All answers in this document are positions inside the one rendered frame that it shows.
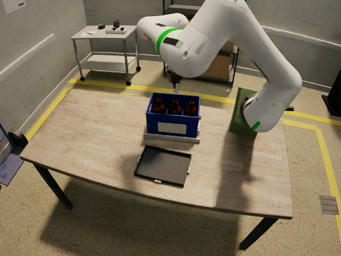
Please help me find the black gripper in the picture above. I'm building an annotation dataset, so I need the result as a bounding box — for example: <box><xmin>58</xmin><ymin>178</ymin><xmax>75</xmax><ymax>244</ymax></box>
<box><xmin>165</xmin><ymin>67</ymin><xmax>183</xmax><ymax>94</ymax></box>

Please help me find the blue plastic crate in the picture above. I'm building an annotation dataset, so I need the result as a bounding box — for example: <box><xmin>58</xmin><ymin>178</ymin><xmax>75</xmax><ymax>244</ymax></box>
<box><xmin>146</xmin><ymin>92</ymin><xmax>200</xmax><ymax>138</ymax></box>

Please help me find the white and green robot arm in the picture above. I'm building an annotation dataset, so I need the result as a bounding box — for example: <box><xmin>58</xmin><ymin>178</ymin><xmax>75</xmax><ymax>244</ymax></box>
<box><xmin>136</xmin><ymin>0</ymin><xmax>302</xmax><ymax>133</ymax></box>

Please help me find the brown glass bottle with blue band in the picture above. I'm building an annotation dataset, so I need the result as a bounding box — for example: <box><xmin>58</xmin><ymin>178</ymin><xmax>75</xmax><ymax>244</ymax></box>
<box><xmin>169</xmin><ymin>100</ymin><xmax>182</xmax><ymax>115</ymax></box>

